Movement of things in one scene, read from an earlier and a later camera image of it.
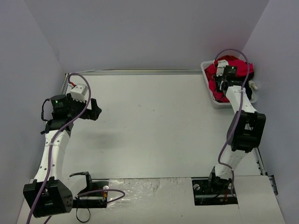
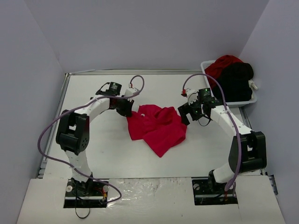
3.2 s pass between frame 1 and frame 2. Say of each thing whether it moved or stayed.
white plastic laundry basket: stayed
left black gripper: moved
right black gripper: moved
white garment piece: stayed
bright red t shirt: moved
